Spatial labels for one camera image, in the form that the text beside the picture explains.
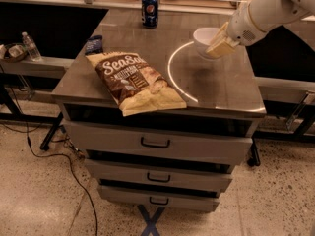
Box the small dark blue snack bag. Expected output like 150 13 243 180
85 35 103 55

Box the grey drawer cabinet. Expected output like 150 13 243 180
53 9 266 211

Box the blue tape cross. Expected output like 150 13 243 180
138 205 164 236

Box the drawer black handle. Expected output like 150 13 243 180
140 137 170 148
149 197 169 206
147 172 171 183

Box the round tray with items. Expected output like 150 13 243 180
0 43 28 63

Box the white bowl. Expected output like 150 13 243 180
193 28 219 60

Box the bottom drawer black handle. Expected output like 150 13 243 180
149 197 169 206

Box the black floor cable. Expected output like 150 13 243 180
0 66 99 236

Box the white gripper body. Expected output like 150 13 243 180
226 4 267 46

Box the blue pepsi can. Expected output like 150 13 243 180
142 0 158 28

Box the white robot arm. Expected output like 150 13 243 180
206 0 315 59

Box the top drawer black handle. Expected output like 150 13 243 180
140 137 170 148

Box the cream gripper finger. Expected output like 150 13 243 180
206 36 239 59
210 22 228 46

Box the brown sea salt chip bag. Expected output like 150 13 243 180
87 52 187 117

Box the clear plastic water bottle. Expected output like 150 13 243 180
22 31 41 61

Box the middle drawer black handle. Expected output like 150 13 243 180
147 172 171 183

